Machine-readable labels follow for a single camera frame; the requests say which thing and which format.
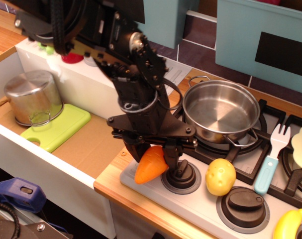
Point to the grey toy faucet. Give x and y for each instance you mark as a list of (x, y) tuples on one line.
[(90, 61)]

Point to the teal cabinet with black panel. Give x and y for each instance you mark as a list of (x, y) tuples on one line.
[(261, 40)]

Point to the upside-down steel pot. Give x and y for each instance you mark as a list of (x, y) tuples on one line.
[(34, 98)]

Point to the red toy pepper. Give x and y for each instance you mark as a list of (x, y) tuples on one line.
[(72, 58)]

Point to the blue clamp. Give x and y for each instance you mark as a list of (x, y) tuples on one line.
[(22, 194)]

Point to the yellow toy banana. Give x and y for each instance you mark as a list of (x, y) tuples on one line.
[(288, 225)]

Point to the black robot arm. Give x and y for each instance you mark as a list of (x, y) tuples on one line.
[(101, 30)]

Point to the yellow toy potato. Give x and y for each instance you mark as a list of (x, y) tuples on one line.
[(220, 177)]

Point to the green toy broccoli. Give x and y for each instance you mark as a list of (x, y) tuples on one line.
[(48, 49)]

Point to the orange plastic toy carrot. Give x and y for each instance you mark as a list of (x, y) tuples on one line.
[(151, 165)]

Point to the grey toy stove top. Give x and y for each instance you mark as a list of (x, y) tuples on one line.
[(199, 207)]

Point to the black burner grate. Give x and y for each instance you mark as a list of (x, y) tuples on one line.
[(287, 182)]

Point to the left black stove knob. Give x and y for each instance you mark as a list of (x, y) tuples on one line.
[(184, 180)]

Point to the white toy sink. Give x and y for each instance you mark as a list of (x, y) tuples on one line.
[(66, 175)]

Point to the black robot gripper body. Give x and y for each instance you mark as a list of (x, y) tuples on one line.
[(153, 125)]

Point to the stainless steel pan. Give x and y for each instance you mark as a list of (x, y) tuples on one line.
[(222, 112)]

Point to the green plastic cutting board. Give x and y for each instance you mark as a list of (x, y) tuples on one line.
[(56, 132)]

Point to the blue and white toy fork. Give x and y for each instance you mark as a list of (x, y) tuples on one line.
[(279, 139)]

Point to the middle black stove knob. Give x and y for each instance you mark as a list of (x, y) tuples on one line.
[(243, 210)]

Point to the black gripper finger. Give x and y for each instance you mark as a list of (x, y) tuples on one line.
[(172, 154), (136, 147)]

